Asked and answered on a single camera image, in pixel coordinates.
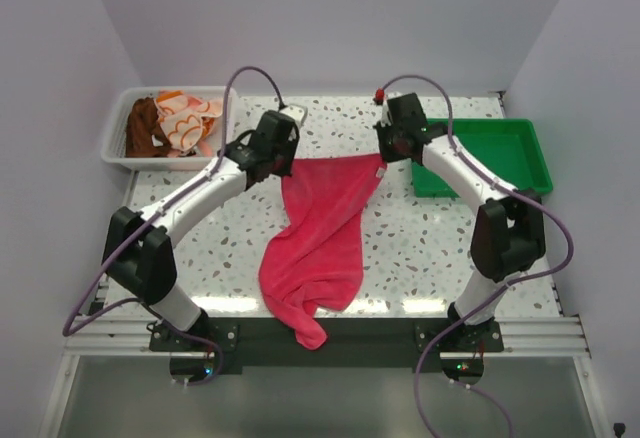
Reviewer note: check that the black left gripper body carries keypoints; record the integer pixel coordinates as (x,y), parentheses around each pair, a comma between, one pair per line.
(284,157)

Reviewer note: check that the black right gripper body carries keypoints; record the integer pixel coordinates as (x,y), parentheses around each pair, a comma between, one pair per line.
(389,141)

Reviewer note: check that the pink microfibre towel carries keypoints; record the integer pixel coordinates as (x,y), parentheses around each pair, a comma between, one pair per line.
(317,260)

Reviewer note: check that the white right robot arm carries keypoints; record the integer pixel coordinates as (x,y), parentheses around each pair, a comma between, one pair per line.
(508,236)

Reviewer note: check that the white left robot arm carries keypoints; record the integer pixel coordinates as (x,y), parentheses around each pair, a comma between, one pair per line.
(139,250)

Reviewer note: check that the orange patterned cream towel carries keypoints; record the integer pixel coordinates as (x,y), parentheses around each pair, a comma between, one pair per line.
(185,122)

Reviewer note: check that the green plastic tray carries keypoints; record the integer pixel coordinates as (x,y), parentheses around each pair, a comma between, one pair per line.
(509,148)

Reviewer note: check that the white plastic laundry basket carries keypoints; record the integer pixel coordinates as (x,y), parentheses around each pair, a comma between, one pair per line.
(113,148)

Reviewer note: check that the brown towel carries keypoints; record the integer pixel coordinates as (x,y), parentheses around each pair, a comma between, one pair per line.
(144,136)

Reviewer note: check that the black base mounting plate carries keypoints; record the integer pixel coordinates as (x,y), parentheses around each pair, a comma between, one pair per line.
(238,343)

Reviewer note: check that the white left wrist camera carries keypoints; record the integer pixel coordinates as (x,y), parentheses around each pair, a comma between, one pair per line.
(298,113)

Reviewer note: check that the aluminium rail frame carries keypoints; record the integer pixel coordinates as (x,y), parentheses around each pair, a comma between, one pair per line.
(509,338)

